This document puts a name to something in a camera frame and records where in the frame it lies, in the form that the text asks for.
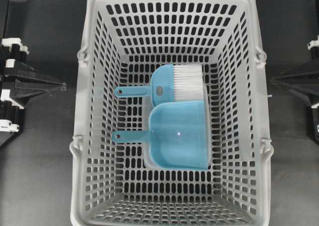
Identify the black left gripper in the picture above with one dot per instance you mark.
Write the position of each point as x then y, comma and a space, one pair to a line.
12, 112

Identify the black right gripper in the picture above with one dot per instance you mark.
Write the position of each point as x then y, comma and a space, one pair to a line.
303, 82

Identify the blue hand brush white bristles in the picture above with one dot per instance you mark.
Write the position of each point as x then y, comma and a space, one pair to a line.
169, 83

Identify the grey plastic shopping basket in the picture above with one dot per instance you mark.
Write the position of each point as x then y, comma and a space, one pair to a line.
123, 43

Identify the blue plastic dustpan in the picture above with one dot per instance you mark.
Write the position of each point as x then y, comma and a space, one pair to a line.
177, 137

